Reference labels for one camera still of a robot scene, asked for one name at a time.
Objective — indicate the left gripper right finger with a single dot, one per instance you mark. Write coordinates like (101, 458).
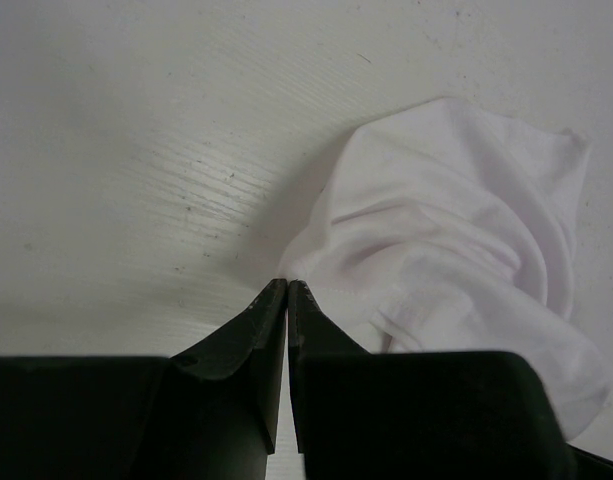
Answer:
(451, 415)

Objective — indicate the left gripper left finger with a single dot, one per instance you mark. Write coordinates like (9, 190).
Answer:
(208, 412)

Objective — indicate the white tank top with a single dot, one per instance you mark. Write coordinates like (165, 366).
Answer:
(449, 228)

